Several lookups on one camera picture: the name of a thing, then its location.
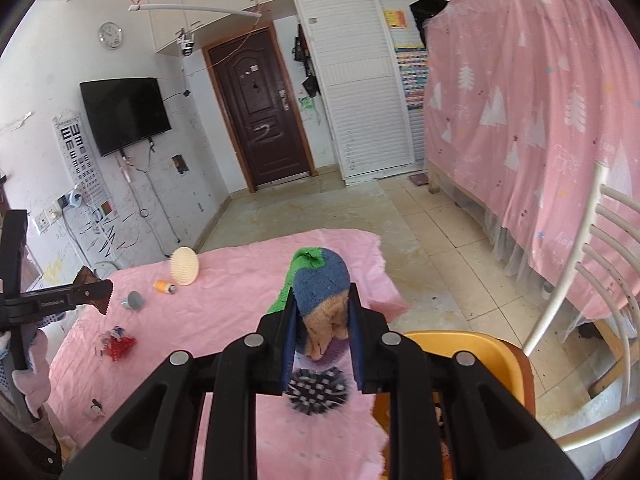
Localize pink table cloth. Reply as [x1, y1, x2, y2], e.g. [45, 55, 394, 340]
[48, 229, 408, 479]

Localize colourful wall chart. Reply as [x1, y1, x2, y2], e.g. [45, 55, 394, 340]
[395, 44, 428, 110]

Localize orange trash bin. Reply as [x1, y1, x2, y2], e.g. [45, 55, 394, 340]
[372, 329, 537, 480]

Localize colourful stuffed sock toy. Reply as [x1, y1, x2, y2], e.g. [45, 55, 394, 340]
[268, 247, 352, 367]

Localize red plastic trash bits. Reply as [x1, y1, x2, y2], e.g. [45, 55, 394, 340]
[100, 326, 137, 362]

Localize dark brown door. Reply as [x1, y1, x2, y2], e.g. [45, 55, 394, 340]
[203, 23, 317, 193]

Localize white wall clock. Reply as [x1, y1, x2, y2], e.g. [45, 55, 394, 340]
[98, 22, 122, 50]

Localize white louvred wardrobe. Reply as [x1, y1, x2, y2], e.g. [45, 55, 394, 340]
[295, 0, 425, 184]

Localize black wall television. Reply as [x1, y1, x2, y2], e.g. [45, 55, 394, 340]
[79, 77, 171, 156]

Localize white security camera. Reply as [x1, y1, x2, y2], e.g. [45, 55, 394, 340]
[177, 29, 195, 58]

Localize black white spiky ball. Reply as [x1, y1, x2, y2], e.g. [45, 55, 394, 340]
[285, 366, 349, 416]

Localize white metal chair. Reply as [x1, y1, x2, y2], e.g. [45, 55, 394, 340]
[522, 162, 639, 452]

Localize eye chart poster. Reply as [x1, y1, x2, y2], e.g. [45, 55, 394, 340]
[52, 113, 117, 223]

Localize pink tree-print bed curtain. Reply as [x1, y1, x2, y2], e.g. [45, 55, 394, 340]
[424, 0, 639, 283]

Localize orange thread spool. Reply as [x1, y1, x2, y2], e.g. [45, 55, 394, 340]
[153, 280, 177, 295]

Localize cream round scalp brush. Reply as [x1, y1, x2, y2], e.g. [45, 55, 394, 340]
[169, 247, 200, 286]

